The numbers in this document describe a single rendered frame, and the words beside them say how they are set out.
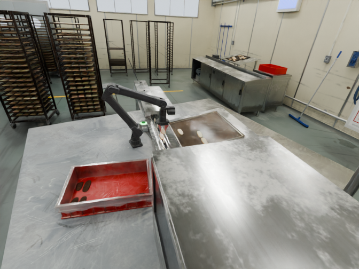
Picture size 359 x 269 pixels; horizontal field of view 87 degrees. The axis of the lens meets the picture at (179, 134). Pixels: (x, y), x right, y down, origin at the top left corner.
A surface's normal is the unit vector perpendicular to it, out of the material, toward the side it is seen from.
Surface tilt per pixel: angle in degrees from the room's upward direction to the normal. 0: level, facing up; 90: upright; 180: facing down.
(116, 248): 0
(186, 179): 0
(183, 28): 90
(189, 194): 0
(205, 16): 90
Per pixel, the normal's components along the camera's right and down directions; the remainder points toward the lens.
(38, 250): 0.04, -0.87
